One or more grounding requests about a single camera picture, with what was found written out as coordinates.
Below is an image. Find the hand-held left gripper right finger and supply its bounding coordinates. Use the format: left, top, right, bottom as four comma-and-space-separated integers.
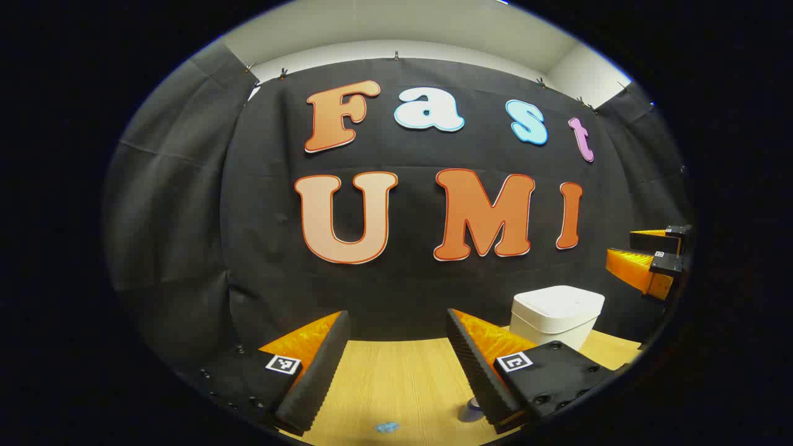
445, 308, 628, 435

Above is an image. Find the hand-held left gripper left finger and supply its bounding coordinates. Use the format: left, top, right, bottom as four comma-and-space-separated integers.
183, 310, 352, 437

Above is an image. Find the white garbage bin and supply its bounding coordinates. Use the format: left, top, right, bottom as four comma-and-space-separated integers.
509, 285, 606, 352

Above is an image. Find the wooden desktop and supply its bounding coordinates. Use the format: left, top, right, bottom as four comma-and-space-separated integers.
279, 326, 645, 446

